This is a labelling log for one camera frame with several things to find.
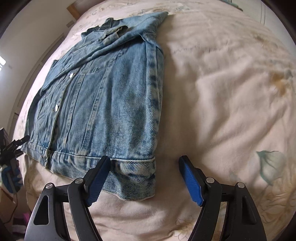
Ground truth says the blue gloved left hand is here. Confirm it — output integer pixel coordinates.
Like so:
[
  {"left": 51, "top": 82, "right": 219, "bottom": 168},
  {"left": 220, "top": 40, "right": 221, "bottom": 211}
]
[{"left": 1, "top": 161, "right": 23, "bottom": 194}]

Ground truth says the wooden headboard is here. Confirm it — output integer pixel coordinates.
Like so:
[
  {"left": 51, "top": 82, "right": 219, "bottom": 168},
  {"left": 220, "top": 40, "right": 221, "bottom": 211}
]
[{"left": 67, "top": 4, "right": 81, "bottom": 20}]

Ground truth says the floral white bedspread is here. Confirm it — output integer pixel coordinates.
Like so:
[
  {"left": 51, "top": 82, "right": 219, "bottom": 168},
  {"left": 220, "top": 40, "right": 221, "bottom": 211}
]
[{"left": 15, "top": 1, "right": 295, "bottom": 240}]

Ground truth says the black cable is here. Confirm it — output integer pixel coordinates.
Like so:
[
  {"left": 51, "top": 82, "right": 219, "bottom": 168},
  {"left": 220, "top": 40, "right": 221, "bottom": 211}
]
[{"left": 0, "top": 192, "right": 19, "bottom": 223}]

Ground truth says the blue denim jacket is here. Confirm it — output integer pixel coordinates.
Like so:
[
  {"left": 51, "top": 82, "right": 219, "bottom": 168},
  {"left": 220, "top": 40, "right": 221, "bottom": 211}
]
[{"left": 22, "top": 11, "right": 168, "bottom": 201}]

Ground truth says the wall outlet left of bed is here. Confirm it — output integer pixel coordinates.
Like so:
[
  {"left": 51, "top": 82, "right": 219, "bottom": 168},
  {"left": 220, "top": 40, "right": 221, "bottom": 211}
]
[{"left": 66, "top": 20, "right": 74, "bottom": 28}]

